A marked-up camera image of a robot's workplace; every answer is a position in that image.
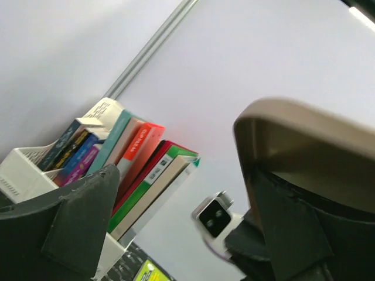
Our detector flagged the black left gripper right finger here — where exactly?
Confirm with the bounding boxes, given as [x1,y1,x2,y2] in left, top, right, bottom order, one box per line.
[249,167,374,280]

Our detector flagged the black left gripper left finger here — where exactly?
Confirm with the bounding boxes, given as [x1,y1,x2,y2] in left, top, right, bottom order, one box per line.
[1,165,120,280]

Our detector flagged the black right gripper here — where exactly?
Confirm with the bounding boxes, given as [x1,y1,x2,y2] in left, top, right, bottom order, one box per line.
[224,210,274,278]

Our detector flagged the rose gold tin lid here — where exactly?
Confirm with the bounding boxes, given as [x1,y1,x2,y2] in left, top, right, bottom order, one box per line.
[233,98,374,212]

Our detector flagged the white file organizer rack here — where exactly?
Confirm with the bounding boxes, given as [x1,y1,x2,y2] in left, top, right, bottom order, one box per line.
[1,98,125,280]

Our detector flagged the green comic booklet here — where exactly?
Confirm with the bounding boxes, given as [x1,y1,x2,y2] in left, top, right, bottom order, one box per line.
[133,259,174,281]

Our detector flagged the red folder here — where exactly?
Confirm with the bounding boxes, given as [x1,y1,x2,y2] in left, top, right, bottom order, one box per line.
[115,122,165,203]

